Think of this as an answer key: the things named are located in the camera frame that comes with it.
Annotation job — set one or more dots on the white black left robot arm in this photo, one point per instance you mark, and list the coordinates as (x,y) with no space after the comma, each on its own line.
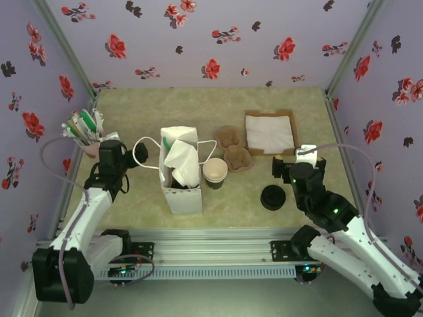
(86,214)

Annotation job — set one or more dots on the aluminium frame post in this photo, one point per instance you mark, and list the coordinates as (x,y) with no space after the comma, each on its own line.
(356,43)
(65,43)

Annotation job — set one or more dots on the brown pulp cup carrier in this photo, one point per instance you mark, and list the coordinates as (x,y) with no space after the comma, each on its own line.
(233,155)

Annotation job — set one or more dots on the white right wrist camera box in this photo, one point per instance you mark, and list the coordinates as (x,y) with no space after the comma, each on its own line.
(305,152)

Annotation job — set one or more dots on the brown cardboard napkin tray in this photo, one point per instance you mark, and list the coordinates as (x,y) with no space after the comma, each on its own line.
(295,132)

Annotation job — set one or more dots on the black paper coffee cup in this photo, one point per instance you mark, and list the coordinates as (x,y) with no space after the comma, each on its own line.
(215,185)

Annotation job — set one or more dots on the printed white paper gift bag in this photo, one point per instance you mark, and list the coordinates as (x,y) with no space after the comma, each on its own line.
(185,201)

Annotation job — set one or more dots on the brown paper drinking straw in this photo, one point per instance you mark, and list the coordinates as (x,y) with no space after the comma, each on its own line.
(74,122)

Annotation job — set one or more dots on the nested paper coffee cup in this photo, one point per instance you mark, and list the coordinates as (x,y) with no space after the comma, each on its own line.
(215,168)

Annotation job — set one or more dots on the white paper napkin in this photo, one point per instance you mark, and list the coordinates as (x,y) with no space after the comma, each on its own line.
(181,155)
(269,132)

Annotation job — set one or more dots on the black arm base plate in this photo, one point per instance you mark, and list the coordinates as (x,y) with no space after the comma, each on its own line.
(145,252)
(281,251)

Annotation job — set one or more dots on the small controller circuit board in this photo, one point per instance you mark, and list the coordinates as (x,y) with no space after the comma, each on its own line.
(307,269)
(122,272)

